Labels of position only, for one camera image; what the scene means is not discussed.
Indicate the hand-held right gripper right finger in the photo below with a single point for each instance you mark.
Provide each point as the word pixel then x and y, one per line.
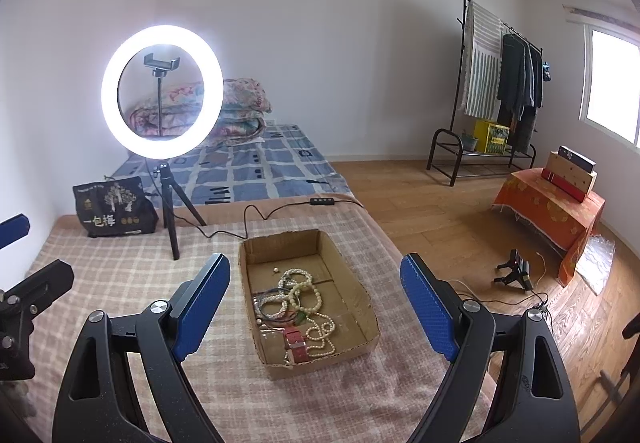
pixel 425 308

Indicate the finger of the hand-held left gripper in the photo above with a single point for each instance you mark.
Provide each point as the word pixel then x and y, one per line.
pixel 50 280
pixel 12 230

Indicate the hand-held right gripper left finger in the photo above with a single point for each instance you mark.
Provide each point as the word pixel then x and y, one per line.
pixel 205 308

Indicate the cardboard box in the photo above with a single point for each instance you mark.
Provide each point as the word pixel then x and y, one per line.
pixel 300 248

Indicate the pink plaid blanket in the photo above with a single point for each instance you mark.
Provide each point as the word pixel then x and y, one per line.
pixel 125 268

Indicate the black snack bag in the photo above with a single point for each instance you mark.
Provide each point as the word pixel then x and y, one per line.
pixel 115 208

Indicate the small black tripod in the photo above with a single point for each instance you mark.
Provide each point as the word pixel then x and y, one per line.
pixel 517 268

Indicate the table with orange cloth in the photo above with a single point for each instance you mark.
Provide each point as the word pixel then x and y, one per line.
pixel 540 208

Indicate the black clothes rack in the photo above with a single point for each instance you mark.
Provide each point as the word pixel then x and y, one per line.
pixel 495 154

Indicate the green pot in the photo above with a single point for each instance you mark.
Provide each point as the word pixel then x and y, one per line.
pixel 468 141

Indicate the clear plastic sheet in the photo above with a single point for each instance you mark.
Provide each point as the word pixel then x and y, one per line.
pixel 597 263

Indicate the yellow box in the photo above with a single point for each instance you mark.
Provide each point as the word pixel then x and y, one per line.
pixel 492 135

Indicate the tan gift box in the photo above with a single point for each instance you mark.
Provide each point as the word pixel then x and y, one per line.
pixel 570 183

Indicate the folded floral quilt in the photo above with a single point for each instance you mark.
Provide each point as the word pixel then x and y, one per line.
pixel 240 108

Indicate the dark flat box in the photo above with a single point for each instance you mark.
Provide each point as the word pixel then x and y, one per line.
pixel 575 157

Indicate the black phone holder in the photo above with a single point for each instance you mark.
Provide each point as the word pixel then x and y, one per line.
pixel 162 61

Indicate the dark hanging clothes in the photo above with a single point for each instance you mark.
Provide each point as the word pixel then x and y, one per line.
pixel 515 83

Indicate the striped towel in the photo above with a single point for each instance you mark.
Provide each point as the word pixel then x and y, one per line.
pixel 482 63

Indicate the small blue hanging item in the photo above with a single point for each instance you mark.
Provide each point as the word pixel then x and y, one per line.
pixel 548 72

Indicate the window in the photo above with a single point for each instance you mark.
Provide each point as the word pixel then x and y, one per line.
pixel 615 83

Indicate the rolled window blind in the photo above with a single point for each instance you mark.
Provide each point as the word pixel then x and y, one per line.
pixel 600 20

